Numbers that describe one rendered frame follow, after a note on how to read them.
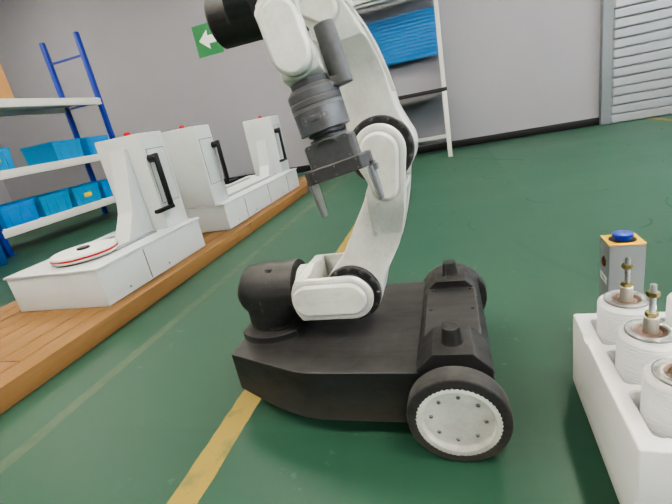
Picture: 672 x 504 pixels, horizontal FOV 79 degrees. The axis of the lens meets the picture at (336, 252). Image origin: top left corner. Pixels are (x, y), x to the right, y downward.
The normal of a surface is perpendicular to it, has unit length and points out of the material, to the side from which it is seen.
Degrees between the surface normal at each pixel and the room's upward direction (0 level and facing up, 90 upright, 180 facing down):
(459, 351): 0
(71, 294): 90
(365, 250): 90
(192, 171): 90
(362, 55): 115
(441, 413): 90
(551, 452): 0
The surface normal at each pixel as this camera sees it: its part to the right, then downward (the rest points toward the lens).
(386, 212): -0.14, 0.72
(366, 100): -0.24, 0.36
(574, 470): -0.18, -0.93
